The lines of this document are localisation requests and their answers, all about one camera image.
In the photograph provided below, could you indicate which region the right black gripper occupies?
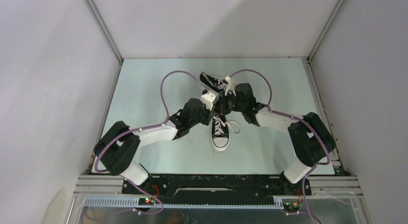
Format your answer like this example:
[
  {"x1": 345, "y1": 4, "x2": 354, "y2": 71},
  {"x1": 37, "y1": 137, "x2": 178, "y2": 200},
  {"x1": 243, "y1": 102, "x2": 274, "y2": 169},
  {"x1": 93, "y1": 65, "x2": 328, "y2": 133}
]
[{"x1": 213, "y1": 91, "x2": 245, "y2": 116}]

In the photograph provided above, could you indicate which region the black canvas sneaker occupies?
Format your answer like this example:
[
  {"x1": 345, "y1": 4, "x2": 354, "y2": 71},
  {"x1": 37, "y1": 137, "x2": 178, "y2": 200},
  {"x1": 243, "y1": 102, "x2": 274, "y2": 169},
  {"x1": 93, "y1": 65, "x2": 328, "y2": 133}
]
[
  {"x1": 211, "y1": 114, "x2": 241, "y2": 152},
  {"x1": 199, "y1": 72, "x2": 227, "y2": 94}
]

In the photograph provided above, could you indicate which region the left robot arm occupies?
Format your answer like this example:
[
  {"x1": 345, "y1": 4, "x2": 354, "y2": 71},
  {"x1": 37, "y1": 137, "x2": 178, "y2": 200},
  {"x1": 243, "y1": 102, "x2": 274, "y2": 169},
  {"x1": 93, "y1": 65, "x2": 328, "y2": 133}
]
[{"x1": 94, "y1": 98, "x2": 214, "y2": 194}]

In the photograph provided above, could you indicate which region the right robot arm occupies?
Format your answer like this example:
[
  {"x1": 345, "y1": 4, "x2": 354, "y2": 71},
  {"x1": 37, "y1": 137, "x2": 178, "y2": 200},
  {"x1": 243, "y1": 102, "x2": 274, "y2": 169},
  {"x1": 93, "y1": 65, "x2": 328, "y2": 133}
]
[{"x1": 221, "y1": 83, "x2": 336, "y2": 194}]

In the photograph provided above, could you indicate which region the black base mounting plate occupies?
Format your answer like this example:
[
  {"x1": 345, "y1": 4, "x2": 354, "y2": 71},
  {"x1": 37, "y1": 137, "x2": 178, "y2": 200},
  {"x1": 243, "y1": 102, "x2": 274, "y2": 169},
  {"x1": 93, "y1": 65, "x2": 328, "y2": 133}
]
[{"x1": 140, "y1": 174, "x2": 312, "y2": 205}]

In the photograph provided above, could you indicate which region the left controller board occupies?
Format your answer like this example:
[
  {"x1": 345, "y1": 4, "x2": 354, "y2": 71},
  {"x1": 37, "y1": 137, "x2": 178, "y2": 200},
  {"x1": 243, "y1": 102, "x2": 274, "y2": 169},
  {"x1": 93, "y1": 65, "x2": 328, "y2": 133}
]
[{"x1": 138, "y1": 198, "x2": 155, "y2": 206}]

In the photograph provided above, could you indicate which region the controller board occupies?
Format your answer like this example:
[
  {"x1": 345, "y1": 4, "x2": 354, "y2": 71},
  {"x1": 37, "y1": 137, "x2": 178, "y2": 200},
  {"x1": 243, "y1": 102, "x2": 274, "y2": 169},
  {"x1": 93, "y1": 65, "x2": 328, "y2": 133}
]
[
  {"x1": 138, "y1": 198, "x2": 155, "y2": 206},
  {"x1": 283, "y1": 202, "x2": 302, "y2": 213}
]

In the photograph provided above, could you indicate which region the right controller board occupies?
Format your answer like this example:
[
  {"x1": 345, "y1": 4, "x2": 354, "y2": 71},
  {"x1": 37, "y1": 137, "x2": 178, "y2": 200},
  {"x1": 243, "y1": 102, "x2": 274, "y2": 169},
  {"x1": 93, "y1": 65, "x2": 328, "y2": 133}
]
[{"x1": 283, "y1": 202, "x2": 302, "y2": 213}]

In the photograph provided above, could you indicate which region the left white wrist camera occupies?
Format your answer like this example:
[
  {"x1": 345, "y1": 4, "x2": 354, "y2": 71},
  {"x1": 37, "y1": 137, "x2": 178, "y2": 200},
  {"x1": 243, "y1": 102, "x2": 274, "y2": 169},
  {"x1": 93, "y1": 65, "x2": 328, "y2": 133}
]
[{"x1": 200, "y1": 92, "x2": 218, "y2": 111}]

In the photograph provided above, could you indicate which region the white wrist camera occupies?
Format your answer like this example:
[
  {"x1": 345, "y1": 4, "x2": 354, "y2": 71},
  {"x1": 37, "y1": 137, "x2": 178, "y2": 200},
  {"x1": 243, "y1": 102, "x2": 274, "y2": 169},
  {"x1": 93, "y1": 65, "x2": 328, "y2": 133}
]
[
  {"x1": 200, "y1": 92, "x2": 218, "y2": 111},
  {"x1": 223, "y1": 76, "x2": 236, "y2": 96}
]

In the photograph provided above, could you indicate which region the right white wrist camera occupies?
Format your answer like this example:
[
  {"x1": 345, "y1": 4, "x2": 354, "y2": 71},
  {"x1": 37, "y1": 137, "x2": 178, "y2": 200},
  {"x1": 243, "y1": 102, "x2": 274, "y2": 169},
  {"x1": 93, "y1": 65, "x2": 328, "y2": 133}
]
[{"x1": 223, "y1": 76, "x2": 236, "y2": 96}]

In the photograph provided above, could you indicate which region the grey slotted cable duct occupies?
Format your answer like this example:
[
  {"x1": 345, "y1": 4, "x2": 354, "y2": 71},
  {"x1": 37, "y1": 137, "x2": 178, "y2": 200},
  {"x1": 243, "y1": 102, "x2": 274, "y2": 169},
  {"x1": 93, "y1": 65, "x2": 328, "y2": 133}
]
[{"x1": 83, "y1": 197, "x2": 283, "y2": 210}]

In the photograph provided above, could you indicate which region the aluminium frame rail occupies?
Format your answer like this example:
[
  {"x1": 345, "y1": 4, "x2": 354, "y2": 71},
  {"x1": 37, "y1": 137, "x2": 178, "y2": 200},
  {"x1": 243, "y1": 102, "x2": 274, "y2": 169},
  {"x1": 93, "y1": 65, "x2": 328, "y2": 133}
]
[{"x1": 308, "y1": 176, "x2": 363, "y2": 199}]

